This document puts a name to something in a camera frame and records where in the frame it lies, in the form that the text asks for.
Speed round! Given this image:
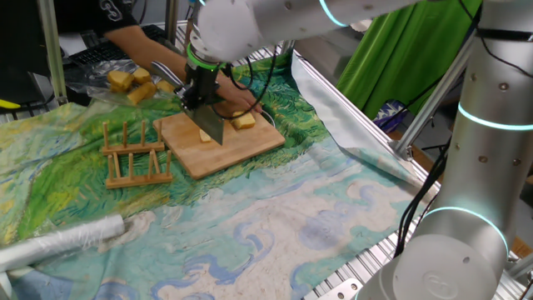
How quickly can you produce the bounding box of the aluminium frame post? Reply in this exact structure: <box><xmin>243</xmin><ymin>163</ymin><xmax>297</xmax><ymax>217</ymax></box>
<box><xmin>36</xmin><ymin>0</ymin><xmax>70</xmax><ymax>110</ymax></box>
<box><xmin>393</xmin><ymin>37</ymin><xmax>478</xmax><ymax>162</ymax></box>
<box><xmin>164</xmin><ymin>0</ymin><xmax>180</xmax><ymax>43</ymax></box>

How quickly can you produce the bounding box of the bare person hand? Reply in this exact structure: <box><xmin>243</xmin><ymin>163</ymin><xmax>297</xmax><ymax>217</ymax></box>
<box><xmin>217</xmin><ymin>75</ymin><xmax>264</xmax><ymax>116</ymax></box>

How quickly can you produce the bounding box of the blue patterned bag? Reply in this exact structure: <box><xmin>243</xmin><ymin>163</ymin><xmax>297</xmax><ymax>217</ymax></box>
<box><xmin>372</xmin><ymin>98</ymin><xmax>407</xmax><ymax>134</ymax></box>

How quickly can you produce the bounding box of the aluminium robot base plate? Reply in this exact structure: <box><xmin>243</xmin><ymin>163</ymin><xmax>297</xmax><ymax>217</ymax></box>
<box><xmin>320</xmin><ymin>277</ymin><xmax>363</xmax><ymax>300</ymax></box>

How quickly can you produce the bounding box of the grey metal box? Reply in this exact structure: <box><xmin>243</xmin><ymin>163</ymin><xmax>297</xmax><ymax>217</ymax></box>
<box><xmin>293</xmin><ymin>39</ymin><xmax>367</xmax><ymax>87</ymax></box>

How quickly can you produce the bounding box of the steel cleaver knife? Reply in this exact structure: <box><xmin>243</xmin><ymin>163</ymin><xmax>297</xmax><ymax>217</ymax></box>
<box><xmin>150</xmin><ymin>61</ymin><xmax>226</xmax><ymax>146</ymax></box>

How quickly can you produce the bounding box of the bamboo cutting board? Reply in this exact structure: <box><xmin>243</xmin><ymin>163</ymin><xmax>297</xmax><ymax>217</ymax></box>
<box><xmin>152</xmin><ymin>108</ymin><xmax>287</xmax><ymax>181</ymax></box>

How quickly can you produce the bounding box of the white paper sheet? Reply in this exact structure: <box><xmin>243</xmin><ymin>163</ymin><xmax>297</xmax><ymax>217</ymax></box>
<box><xmin>57</xmin><ymin>32</ymin><xmax>84</xmax><ymax>58</ymax></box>

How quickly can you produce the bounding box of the plastic wrap roll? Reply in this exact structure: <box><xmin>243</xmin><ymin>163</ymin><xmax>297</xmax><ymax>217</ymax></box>
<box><xmin>0</xmin><ymin>213</ymin><xmax>126</xmax><ymax>274</ymax></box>

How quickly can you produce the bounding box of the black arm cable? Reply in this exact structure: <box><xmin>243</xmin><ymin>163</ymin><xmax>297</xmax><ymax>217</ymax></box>
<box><xmin>222</xmin><ymin>0</ymin><xmax>533</xmax><ymax>258</ymax></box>

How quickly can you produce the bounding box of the yellow food chunks pile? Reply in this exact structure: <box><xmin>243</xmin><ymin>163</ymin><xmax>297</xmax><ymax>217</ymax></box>
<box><xmin>107</xmin><ymin>69</ymin><xmax>135</xmax><ymax>91</ymax></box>

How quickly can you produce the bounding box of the black monitor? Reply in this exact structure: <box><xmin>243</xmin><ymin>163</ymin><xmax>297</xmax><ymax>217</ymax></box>
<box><xmin>0</xmin><ymin>0</ymin><xmax>51</xmax><ymax>78</ymax></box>

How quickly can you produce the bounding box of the clear plastic bag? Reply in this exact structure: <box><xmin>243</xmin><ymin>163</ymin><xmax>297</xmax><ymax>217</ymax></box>
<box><xmin>64</xmin><ymin>57</ymin><xmax>184</xmax><ymax>109</ymax></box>

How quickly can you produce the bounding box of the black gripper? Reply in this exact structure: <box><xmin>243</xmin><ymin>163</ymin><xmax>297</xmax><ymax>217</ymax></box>
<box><xmin>181</xmin><ymin>68</ymin><xmax>221</xmax><ymax>113</ymax></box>

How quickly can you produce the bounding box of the wooden peg rack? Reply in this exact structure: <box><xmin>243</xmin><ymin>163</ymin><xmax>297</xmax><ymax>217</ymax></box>
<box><xmin>101</xmin><ymin>119</ymin><xmax>174</xmax><ymax>191</ymax></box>

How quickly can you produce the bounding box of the green fabric curtain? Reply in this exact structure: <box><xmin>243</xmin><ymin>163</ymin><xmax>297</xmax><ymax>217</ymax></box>
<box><xmin>336</xmin><ymin>0</ymin><xmax>482</xmax><ymax>120</ymax></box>

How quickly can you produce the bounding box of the black t-shirt torso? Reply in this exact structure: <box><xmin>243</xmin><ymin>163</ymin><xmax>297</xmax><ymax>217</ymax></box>
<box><xmin>53</xmin><ymin>0</ymin><xmax>141</xmax><ymax>41</ymax></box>

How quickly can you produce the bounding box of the black keyboard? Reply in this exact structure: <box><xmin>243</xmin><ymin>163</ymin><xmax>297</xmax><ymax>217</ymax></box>
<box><xmin>68</xmin><ymin>24</ymin><xmax>167</xmax><ymax>66</ymax></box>

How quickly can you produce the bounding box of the painted landscape tablecloth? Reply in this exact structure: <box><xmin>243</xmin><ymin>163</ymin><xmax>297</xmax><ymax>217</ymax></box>
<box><xmin>0</xmin><ymin>52</ymin><xmax>438</xmax><ymax>300</ymax></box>

